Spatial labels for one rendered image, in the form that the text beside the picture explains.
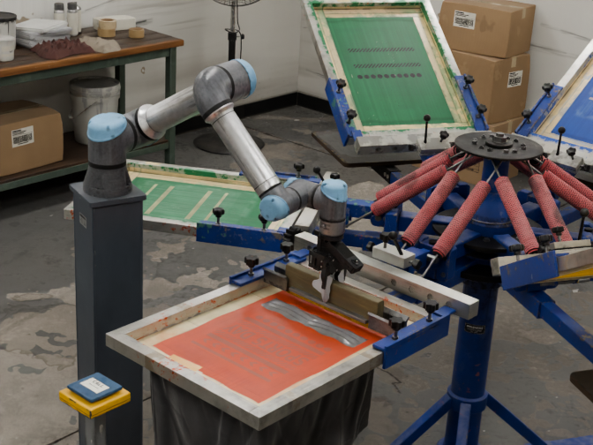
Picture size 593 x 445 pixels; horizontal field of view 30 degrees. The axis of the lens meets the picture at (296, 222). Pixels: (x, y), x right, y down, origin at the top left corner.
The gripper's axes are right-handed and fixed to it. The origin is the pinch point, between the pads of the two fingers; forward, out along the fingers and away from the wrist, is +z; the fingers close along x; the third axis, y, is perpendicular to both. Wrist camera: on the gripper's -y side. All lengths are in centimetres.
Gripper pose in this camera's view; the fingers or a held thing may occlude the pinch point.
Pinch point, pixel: (332, 297)
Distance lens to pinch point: 326.8
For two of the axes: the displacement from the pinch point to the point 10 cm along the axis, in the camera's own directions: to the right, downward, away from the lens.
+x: -6.7, 2.4, -7.0
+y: -7.4, -2.9, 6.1
